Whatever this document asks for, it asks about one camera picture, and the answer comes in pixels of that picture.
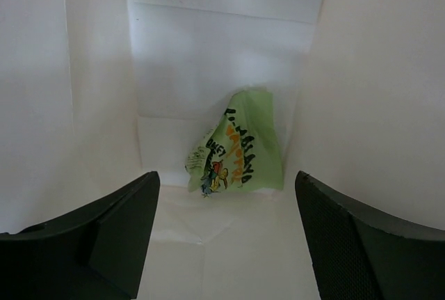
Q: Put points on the brown paper bag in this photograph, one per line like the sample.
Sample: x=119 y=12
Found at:
x=96 y=92

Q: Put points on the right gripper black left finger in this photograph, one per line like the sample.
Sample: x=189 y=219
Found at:
x=97 y=251

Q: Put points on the green snack packet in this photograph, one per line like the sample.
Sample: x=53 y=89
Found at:
x=242 y=152

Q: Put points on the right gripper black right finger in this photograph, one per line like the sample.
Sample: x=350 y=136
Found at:
x=360 y=252

